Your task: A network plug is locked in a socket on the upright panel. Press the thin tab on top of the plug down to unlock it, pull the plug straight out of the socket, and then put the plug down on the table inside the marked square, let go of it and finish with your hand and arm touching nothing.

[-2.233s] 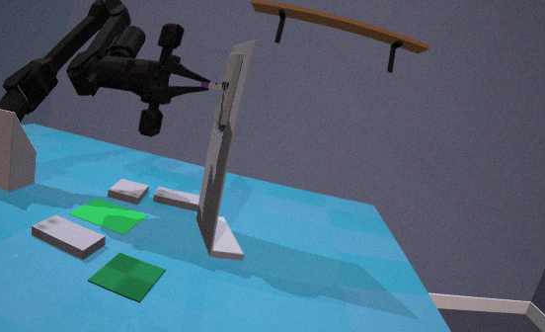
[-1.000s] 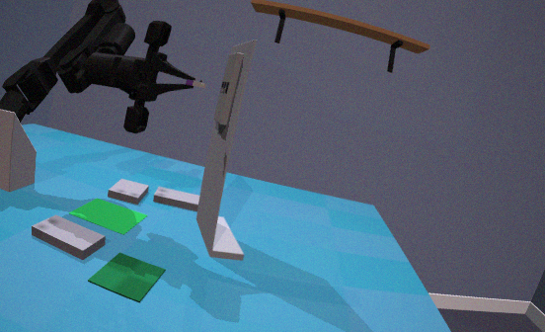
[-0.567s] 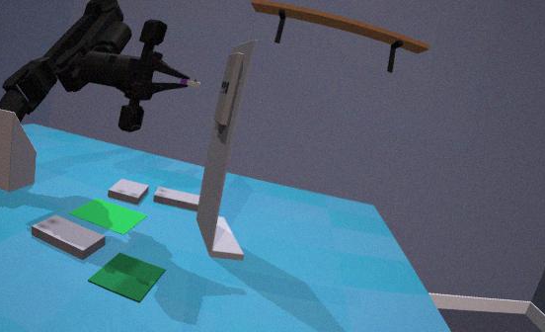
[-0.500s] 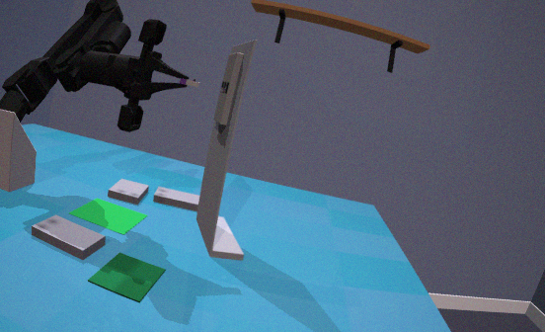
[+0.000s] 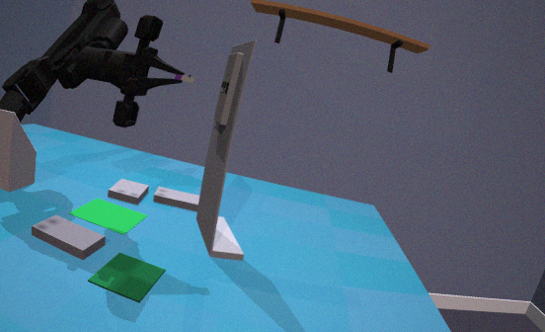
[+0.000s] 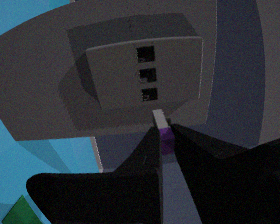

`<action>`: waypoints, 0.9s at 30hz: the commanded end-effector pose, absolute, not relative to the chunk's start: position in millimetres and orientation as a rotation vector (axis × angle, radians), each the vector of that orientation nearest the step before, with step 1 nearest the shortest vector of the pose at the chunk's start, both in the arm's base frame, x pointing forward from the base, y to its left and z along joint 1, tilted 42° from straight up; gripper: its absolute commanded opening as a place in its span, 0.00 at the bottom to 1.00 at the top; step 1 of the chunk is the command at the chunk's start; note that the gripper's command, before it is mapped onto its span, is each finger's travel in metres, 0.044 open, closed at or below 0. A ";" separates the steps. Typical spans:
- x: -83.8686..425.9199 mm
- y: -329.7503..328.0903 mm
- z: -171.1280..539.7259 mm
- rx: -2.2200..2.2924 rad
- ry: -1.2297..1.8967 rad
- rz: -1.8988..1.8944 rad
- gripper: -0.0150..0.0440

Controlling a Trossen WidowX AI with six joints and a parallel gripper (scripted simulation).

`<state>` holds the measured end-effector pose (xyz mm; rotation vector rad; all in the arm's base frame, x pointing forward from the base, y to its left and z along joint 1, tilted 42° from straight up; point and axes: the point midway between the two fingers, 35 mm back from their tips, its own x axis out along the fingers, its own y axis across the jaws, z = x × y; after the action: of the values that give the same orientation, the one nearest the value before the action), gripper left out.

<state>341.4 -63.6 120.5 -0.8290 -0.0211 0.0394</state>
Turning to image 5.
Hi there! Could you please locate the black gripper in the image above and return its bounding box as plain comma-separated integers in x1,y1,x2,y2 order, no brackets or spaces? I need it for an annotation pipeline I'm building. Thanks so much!
96,15,185,127

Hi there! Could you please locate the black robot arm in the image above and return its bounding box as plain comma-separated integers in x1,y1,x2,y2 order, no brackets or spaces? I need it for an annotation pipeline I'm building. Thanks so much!
0,0,128,122

